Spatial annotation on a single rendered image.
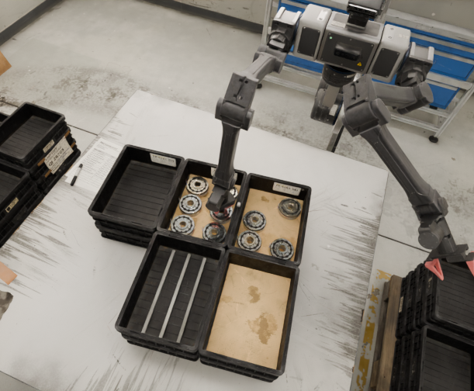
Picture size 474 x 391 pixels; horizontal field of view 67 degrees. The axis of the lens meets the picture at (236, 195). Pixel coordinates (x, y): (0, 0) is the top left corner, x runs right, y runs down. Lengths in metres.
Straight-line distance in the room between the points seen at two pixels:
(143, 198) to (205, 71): 2.21
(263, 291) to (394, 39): 1.05
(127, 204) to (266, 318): 0.79
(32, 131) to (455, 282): 2.64
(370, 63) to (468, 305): 1.34
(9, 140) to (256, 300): 1.86
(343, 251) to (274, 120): 1.75
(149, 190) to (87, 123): 1.68
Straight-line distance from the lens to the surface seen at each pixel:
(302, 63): 3.31
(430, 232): 1.17
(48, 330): 1.69
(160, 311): 1.46
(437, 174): 3.38
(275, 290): 1.49
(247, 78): 1.04
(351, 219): 1.90
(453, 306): 2.18
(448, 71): 3.24
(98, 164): 2.04
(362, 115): 1.02
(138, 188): 1.73
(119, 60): 3.91
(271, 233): 1.60
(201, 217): 1.61
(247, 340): 1.43
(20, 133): 2.66
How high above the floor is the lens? 2.22
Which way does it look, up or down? 56 degrees down
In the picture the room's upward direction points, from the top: 7 degrees clockwise
